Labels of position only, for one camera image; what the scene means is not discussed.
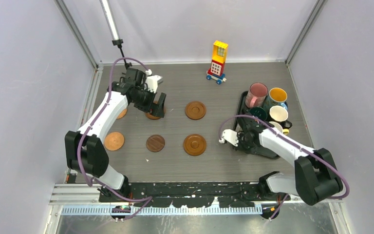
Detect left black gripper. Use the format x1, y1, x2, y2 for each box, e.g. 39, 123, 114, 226
132, 85, 166, 117

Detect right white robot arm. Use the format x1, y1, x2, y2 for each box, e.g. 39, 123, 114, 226
234, 114, 350, 206

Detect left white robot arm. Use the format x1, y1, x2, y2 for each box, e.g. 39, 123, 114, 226
64, 68, 166, 202

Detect wooden ringed coaster back middle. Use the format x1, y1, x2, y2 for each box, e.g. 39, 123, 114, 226
145, 106, 166, 120

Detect wooden ringed coaster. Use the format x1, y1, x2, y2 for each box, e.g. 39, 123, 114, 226
183, 134, 207, 156
185, 101, 206, 120
145, 106, 166, 120

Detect cork coaster back left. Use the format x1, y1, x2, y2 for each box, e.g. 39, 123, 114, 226
116, 108, 128, 119

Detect cork coaster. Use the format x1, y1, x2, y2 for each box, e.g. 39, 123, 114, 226
104, 132, 125, 151
116, 108, 128, 119

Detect dark walnut coaster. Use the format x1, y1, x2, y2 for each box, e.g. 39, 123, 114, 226
146, 135, 165, 153

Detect wooden ringed coaster back right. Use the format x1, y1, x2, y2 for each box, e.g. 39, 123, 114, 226
185, 101, 206, 120

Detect wooden ringed coaster front right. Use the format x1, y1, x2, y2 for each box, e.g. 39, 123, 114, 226
183, 134, 207, 156

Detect cork coaster front left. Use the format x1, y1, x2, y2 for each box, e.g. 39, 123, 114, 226
104, 132, 125, 151

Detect dark green mug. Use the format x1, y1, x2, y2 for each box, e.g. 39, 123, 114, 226
249, 107, 268, 121

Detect black serving tray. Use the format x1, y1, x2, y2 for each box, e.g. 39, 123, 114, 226
233, 91, 293, 160

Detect pink mug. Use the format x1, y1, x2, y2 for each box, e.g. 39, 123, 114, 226
245, 82, 268, 108

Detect blue mug yellow inside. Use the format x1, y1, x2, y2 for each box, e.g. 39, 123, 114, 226
267, 87, 288, 109

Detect toy brick tower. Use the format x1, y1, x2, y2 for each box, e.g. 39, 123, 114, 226
206, 40, 228, 85

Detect black tripod with light pole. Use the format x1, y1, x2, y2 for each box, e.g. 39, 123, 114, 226
100, 0, 125, 58

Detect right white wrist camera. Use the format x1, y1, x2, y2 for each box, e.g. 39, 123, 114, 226
219, 129, 239, 147

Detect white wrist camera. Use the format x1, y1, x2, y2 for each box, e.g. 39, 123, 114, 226
145, 69, 163, 94
219, 129, 239, 147

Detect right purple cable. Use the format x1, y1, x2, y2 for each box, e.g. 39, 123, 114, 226
218, 115, 351, 221

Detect purple cable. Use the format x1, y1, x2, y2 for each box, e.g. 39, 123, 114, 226
76, 57, 154, 221
218, 115, 351, 221

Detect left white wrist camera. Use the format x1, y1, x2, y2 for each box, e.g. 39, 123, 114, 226
145, 69, 163, 94

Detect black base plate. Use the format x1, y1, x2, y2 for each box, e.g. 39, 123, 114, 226
97, 181, 292, 209

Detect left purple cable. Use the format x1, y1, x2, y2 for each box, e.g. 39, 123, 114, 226
76, 57, 154, 221

